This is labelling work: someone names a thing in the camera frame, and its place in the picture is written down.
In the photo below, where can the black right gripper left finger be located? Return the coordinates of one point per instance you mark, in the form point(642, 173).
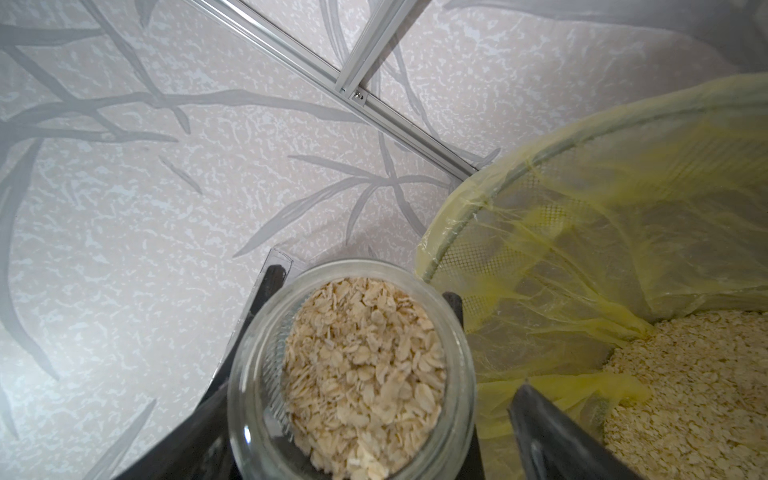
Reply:
point(197, 449)

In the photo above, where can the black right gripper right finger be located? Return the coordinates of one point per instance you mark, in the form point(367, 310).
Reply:
point(552, 446)

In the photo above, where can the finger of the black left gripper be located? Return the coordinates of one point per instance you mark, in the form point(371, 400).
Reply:
point(461, 448)
point(273, 279)

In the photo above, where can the mesh trash bin yellow bag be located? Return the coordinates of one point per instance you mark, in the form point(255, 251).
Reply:
point(580, 242)

